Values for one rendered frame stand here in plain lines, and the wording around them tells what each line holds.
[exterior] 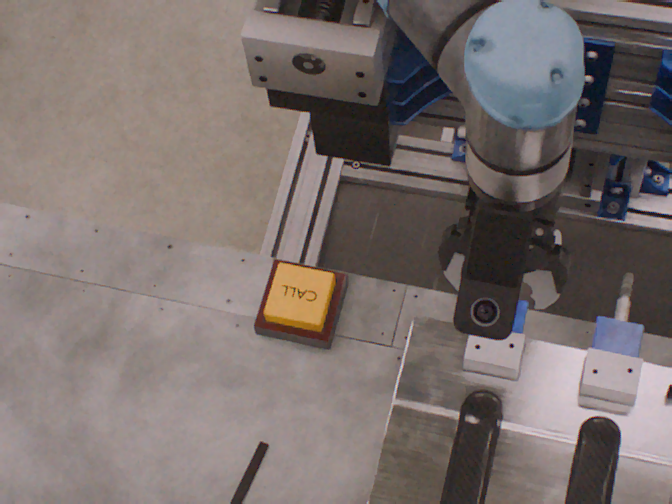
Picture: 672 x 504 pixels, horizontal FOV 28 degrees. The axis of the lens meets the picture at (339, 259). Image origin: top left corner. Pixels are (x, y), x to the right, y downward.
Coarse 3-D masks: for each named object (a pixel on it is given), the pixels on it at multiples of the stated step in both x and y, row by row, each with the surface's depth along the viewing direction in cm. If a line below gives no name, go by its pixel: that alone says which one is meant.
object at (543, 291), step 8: (560, 232) 114; (560, 240) 114; (528, 272) 109; (536, 272) 109; (544, 272) 109; (528, 280) 111; (536, 280) 110; (544, 280) 110; (552, 280) 110; (536, 288) 112; (544, 288) 111; (552, 288) 111; (536, 296) 113; (544, 296) 113; (552, 296) 112; (536, 304) 114; (544, 304) 114
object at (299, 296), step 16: (288, 272) 138; (304, 272) 138; (320, 272) 138; (272, 288) 137; (288, 288) 137; (304, 288) 137; (320, 288) 137; (272, 304) 137; (288, 304) 137; (304, 304) 136; (320, 304) 136; (272, 320) 137; (288, 320) 136; (304, 320) 136; (320, 320) 136
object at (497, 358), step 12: (516, 312) 127; (516, 324) 127; (516, 336) 125; (468, 348) 125; (480, 348) 124; (492, 348) 124; (504, 348) 124; (516, 348) 124; (468, 360) 124; (480, 360) 124; (492, 360) 124; (504, 360) 124; (516, 360) 124; (480, 372) 126; (492, 372) 125; (504, 372) 125; (516, 372) 124
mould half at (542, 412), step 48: (432, 336) 128; (432, 384) 126; (480, 384) 126; (528, 384) 125; (576, 384) 125; (432, 432) 124; (528, 432) 124; (576, 432) 123; (624, 432) 123; (384, 480) 123; (432, 480) 123; (528, 480) 122; (624, 480) 121
